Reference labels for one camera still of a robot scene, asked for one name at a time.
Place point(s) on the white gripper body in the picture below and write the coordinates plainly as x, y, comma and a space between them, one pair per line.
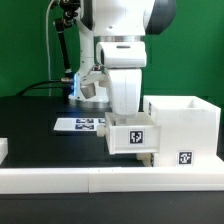
122, 62

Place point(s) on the white drawer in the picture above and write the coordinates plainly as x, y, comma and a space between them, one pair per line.
137, 135
148, 159

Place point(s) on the white drawer cabinet box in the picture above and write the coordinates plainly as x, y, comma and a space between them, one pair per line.
189, 129

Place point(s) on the white front drawer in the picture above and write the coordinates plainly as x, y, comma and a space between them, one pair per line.
148, 159

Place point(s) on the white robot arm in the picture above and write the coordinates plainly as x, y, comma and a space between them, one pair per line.
106, 21

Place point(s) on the paper marker sheet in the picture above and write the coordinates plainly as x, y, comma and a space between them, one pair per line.
78, 124

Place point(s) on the white front fence bar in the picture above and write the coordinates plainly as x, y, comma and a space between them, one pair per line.
96, 180

